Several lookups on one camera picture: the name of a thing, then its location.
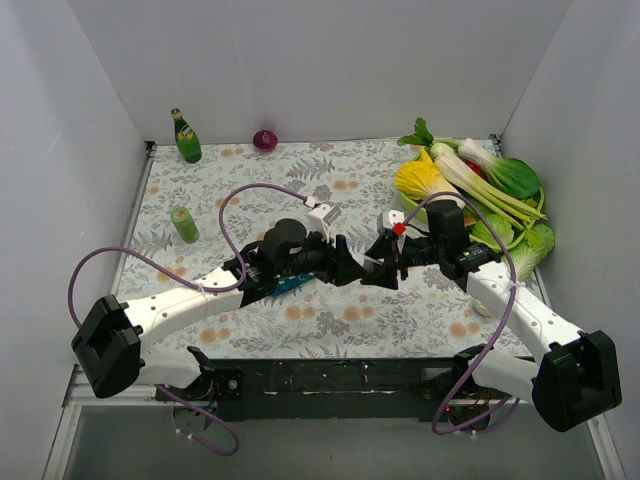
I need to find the red pepper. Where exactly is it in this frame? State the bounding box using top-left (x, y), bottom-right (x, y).
top-left (464, 160), bottom-right (488, 182)

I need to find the green lettuce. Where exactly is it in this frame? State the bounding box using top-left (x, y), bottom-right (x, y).
top-left (464, 199), bottom-right (555, 252)

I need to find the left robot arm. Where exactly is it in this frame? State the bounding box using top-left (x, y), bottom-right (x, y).
top-left (72, 219), bottom-right (366, 400)

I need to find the floral table mat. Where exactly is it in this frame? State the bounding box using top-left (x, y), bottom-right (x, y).
top-left (97, 140), bottom-right (560, 360)

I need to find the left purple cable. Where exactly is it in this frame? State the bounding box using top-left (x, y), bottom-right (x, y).
top-left (67, 183), bottom-right (317, 457)

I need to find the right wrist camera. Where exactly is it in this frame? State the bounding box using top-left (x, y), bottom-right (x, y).
top-left (377, 210), bottom-right (405, 234)

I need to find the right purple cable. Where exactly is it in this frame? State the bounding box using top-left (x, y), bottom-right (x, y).
top-left (392, 191), bottom-right (521, 435)

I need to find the bok choy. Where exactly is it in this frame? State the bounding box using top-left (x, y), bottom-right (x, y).
top-left (457, 138), bottom-right (541, 200)

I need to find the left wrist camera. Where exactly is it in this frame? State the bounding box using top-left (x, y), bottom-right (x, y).
top-left (307, 204), bottom-right (341, 243)

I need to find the yellow napa cabbage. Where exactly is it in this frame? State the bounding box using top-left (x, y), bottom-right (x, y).
top-left (394, 148), bottom-right (465, 208)

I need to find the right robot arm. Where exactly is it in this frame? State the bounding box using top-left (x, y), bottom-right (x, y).
top-left (362, 200), bottom-right (622, 432)

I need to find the parsley leaf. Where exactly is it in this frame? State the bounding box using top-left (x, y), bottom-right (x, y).
top-left (397, 117), bottom-right (434, 147)

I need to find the green glass bottle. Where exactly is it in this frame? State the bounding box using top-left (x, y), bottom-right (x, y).
top-left (171, 108), bottom-right (202, 164)

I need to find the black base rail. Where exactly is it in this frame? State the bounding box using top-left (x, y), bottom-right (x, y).
top-left (155, 345), bottom-right (512, 422)

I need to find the purple onion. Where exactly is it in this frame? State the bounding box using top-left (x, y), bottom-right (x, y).
top-left (252, 129), bottom-right (278, 152)

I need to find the green basket tray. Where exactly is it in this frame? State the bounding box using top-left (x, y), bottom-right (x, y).
top-left (399, 192), bottom-right (427, 224)

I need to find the white pill bottle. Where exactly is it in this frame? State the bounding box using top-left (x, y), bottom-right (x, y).
top-left (354, 254), bottom-right (382, 271)

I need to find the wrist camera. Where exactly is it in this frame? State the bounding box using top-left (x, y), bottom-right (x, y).
top-left (377, 210), bottom-right (405, 234)
top-left (307, 204), bottom-right (341, 243)

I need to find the purple cable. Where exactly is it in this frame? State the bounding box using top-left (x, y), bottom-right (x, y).
top-left (67, 183), bottom-right (317, 457)
top-left (392, 191), bottom-right (521, 435)

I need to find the green can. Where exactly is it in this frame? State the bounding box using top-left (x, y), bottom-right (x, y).
top-left (170, 207), bottom-right (200, 244)

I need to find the teal pill organizer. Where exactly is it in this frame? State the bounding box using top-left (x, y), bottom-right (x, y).
top-left (273, 274), bottom-right (315, 296)

